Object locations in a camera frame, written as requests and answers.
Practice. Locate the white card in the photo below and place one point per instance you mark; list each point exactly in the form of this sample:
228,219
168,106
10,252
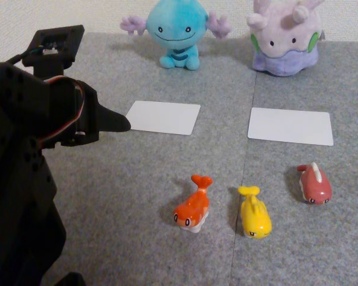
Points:
289,126
167,117

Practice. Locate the yellow fish sushi figure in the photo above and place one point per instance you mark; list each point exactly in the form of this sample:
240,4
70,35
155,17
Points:
255,217

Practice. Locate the orange fish sushi figure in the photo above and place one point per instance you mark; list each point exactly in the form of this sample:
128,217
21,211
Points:
194,205

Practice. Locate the purple Goomy plush toy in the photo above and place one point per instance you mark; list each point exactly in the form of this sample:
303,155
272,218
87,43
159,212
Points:
286,38

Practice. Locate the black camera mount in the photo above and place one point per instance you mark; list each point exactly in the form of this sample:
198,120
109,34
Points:
55,64

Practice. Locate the grey carpet tile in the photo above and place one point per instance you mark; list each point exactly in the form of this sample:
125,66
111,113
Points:
137,178
316,244

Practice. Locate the blue Wooper plush toy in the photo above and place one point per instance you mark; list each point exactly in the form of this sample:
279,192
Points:
176,24

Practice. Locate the red fish sushi figure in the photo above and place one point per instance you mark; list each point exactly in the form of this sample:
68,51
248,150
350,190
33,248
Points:
314,186

